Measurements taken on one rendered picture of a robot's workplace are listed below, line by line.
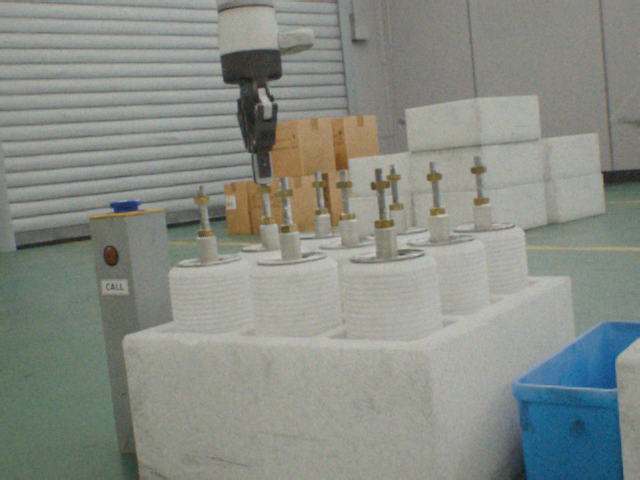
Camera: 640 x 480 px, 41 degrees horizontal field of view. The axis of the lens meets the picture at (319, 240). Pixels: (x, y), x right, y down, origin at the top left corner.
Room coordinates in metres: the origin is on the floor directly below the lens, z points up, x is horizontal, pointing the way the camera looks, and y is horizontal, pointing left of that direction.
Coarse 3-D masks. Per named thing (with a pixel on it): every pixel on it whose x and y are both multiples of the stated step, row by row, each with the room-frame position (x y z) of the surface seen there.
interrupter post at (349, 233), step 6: (342, 222) 1.00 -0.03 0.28; (348, 222) 1.00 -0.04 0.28; (354, 222) 1.00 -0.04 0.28; (342, 228) 1.00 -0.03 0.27; (348, 228) 1.00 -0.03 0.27; (354, 228) 1.00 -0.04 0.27; (342, 234) 1.00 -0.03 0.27; (348, 234) 1.00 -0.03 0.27; (354, 234) 1.00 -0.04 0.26; (342, 240) 1.00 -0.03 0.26; (348, 240) 1.00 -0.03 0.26; (354, 240) 1.00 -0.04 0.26
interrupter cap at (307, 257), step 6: (306, 252) 0.94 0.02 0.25; (312, 252) 0.93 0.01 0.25; (318, 252) 0.93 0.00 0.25; (324, 252) 0.92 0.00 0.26; (264, 258) 0.93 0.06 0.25; (270, 258) 0.93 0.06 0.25; (276, 258) 0.92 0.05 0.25; (306, 258) 0.88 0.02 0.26; (312, 258) 0.88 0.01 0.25; (318, 258) 0.88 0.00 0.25; (258, 264) 0.89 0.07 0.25; (264, 264) 0.88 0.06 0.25; (270, 264) 0.88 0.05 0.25; (276, 264) 0.87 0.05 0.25; (282, 264) 0.87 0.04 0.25; (288, 264) 0.87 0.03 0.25; (294, 264) 0.87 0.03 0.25
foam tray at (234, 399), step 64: (448, 320) 0.86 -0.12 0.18; (512, 320) 0.89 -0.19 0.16; (128, 384) 0.96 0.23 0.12; (192, 384) 0.90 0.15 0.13; (256, 384) 0.85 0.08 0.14; (320, 384) 0.80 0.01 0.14; (384, 384) 0.76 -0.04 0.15; (448, 384) 0.76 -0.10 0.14; (192, 448) 0.91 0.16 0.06; (256, 448) 0.85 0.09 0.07; (320, 448) 0.81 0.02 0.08; (384, 448) 0.77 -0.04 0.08; (448, 448) 0.75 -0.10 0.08; (512, 448) 0.87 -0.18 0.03
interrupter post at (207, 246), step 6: (198, 240) 0.97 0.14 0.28; (204, 240) 0.97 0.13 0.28; (210, 240) 0.97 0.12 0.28; (198, 246) 0.97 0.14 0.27; (204, 246) 0.97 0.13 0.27; (210, 246) 0.97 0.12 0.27; (216, 246) 0.97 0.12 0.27; (204, 252) 0.97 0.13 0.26; (210, 252) 0.97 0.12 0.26; (216, 252) 0.97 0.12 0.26; (204, 258) 0.97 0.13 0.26; (210, 258) 0.97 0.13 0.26; (216, 258) 0.97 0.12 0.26
